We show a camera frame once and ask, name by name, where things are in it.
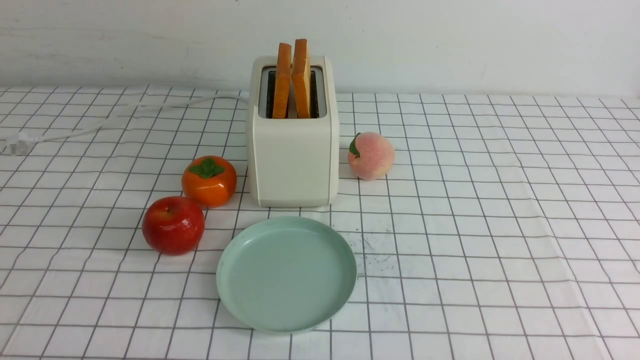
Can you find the orange persimmon with green leaf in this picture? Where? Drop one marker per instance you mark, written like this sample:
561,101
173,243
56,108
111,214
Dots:
210,181

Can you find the pink peach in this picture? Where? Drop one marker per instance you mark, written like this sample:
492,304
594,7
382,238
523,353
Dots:
370,156

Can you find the white power plug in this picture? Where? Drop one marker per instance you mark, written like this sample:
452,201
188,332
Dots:
19,143

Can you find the cream white toaster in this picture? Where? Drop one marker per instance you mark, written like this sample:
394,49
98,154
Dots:
292,162

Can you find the light green plate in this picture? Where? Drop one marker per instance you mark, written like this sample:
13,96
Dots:
286,275

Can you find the red apple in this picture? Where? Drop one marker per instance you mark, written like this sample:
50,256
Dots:
173,225

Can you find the white grid tablecloth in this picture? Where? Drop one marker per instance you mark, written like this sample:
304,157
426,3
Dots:
506,229

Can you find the toast slice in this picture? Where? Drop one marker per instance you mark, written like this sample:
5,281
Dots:
301,79
282,82

